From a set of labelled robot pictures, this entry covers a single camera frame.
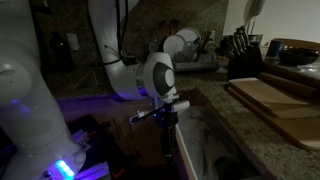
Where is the large wooden cutting board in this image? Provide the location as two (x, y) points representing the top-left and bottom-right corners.
(227, 87), (320, 151)

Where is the wooden rolling pin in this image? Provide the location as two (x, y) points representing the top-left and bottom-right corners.
(258, 72), (320, 98)

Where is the wall power outlet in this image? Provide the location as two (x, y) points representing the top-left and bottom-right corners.
(67, 33), (80, 51)

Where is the white top drawer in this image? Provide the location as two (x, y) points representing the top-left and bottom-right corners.
(176, 106), (262, 180)

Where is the small wooden cutting board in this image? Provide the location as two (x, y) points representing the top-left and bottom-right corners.
(229, 78), (320, 119)

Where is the white plate in rack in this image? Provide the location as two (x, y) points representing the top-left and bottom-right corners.
(163, 35), (185, 58)

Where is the dark bowl on counter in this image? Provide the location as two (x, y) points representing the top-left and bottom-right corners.
(279, 48), (319, 66)

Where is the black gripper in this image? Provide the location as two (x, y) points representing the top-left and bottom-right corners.
(154, 112), (178, 158)

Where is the dish drying rack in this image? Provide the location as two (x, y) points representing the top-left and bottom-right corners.
(171, 31), (228, 72)

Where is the black knife block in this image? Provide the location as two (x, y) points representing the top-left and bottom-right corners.
(220, 26), (264, 80)

